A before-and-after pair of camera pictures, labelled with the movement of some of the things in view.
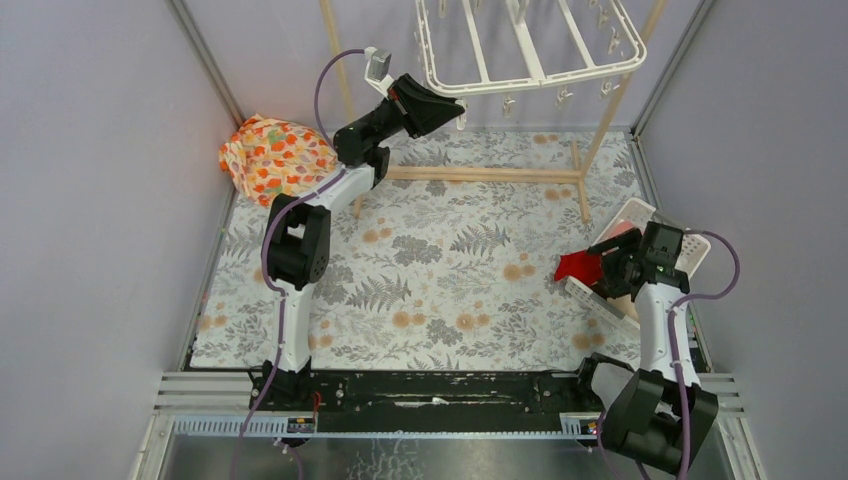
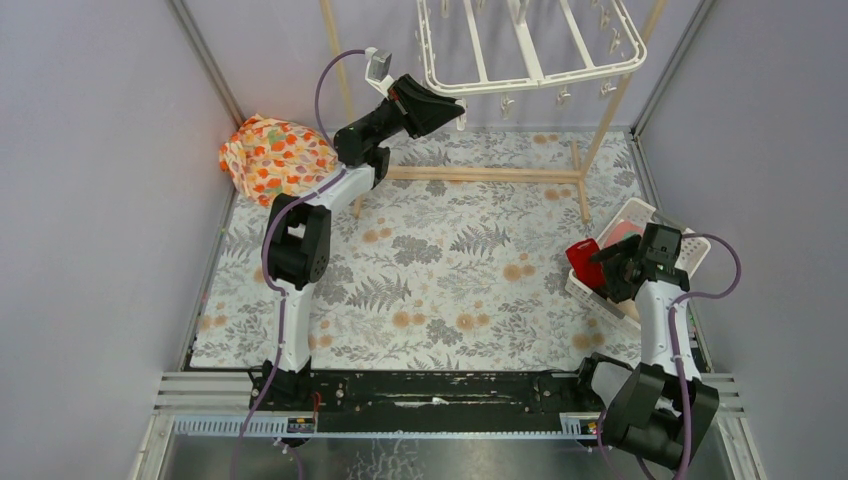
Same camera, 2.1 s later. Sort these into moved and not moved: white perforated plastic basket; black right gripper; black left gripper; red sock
Moved: red sock
Not moved: black left gripper; white perforated plastic basket; black right gripper
